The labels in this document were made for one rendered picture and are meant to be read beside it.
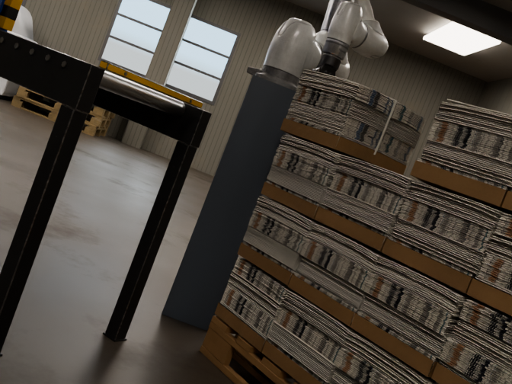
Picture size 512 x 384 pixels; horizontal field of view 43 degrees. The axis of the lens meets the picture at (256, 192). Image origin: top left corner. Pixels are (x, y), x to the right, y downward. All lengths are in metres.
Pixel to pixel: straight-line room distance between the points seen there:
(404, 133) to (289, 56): 0.56
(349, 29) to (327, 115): 0.44
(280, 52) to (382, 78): 7.86
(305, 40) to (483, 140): 1.02
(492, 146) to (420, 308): 0.45
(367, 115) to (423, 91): 8.37
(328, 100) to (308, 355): 0.82
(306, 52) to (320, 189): 0.71
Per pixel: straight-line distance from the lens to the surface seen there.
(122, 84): 1.86
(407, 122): 2.30
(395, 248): 1.83
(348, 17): 2.48
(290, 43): 2.55
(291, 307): 2.06
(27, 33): 10.09
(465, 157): 1.78
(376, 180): 1.93
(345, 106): 2.11
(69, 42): 10.49
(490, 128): 1.77
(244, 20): 10.23
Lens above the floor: 0.77
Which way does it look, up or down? 4 degrees down
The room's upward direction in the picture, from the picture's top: 21 degrees clockwise
